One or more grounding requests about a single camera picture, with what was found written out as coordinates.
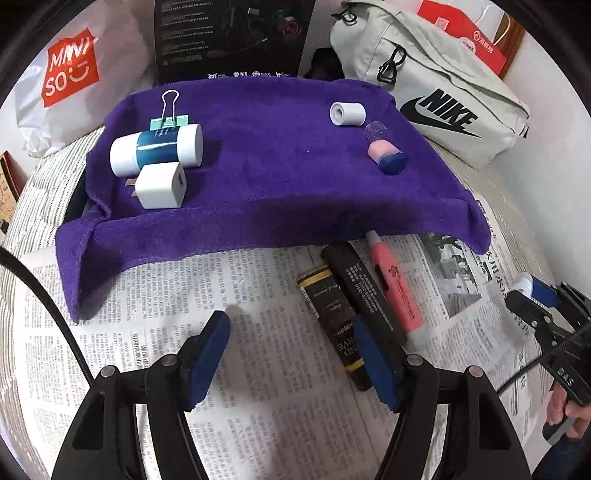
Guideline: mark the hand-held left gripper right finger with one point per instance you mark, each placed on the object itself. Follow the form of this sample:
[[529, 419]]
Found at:
[[376, 364]]

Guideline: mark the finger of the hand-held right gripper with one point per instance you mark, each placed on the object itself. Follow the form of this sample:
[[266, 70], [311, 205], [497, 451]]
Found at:
[[528, 310], [545, 291]]

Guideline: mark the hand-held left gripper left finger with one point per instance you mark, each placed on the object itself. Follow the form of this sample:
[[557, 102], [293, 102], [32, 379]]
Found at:
[[207, 367]]

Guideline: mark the small white bottle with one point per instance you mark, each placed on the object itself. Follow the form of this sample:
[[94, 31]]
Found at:
[[523, 282]]

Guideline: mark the black and gold tube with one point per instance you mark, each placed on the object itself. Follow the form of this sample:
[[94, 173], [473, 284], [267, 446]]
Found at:
[[337, 318]]

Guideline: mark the black marker pen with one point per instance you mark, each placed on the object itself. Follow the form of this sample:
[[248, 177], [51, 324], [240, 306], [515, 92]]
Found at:
[[364, 290]]

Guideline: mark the pink highlighter pen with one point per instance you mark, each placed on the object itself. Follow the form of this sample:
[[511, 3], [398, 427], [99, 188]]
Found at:
[[397, 286]]

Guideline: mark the white charger plug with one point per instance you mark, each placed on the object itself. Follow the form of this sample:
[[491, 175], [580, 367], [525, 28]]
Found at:
[[161, 187]]

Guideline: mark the pink bottle blue base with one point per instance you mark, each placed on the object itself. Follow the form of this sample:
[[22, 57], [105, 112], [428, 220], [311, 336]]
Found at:
[[385, 152]]

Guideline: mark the white and blue bottle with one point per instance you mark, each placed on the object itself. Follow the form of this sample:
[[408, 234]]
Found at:
[[154, 148]]

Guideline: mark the mint green binder clip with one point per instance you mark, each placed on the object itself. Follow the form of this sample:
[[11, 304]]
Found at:
[[170, 117]]

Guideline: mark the small white roll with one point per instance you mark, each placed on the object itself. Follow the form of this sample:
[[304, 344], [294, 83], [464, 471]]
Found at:
[[347, 113]]

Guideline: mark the person's right hand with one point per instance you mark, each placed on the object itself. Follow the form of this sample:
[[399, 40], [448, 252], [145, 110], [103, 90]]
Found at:
[[561, 406]]

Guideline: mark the newspaper sheet with photo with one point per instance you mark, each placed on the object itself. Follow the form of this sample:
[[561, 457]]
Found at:
[[471, 286]]

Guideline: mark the purple towel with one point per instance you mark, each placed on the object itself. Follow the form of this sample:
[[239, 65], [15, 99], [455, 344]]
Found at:
[[277, 184]]

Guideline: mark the white waist bag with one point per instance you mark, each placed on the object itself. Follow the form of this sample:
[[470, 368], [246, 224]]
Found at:
[[438, 78]]

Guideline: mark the patterned notebook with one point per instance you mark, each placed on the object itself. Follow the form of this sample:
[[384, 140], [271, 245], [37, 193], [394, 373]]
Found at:
[[8, 189]]

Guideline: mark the white plastic shopping bag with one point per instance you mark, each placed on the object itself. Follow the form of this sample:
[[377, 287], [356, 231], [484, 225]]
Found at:
[[106, 74]]

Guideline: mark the black headphone box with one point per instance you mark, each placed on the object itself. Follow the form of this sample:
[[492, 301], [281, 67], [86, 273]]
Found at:
[[231, 37]]

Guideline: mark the curved wooden frame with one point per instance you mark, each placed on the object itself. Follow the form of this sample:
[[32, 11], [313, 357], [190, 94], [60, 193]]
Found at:
[[513, 48]]

